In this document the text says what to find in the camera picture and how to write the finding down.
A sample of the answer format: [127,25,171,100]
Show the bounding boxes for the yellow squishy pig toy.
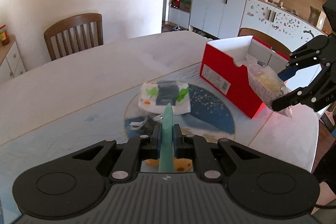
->
[145,158,193,173]

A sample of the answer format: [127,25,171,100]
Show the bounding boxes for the clear bag black seeds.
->
[138,117,160,135]

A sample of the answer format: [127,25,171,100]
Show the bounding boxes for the clear bread snack bag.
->
[246,54,292,118]

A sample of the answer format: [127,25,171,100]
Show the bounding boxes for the white tissue pack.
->
[138,81,191,115]

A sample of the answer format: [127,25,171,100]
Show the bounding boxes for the brown wooden chair right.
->
[238,28,291,58]

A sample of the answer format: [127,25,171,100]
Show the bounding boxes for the brown wooden chair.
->
[44,13,104,61]
[238,28,291,58]

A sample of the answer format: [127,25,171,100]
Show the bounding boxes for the red cardboard shoe box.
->
[200,35,289,118]

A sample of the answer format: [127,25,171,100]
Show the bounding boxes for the brown wooden chair far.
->
[44,13,104,61]

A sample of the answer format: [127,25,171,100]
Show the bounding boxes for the white sideboard cabinet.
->
[0,35,26,84]

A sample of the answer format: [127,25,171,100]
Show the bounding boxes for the red lid jar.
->
[0,24,10,46]

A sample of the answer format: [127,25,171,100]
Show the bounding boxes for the white usb cable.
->
[129,114,164,131]

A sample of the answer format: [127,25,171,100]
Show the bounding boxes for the white wall cabinet unit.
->
[169,0,323,51]

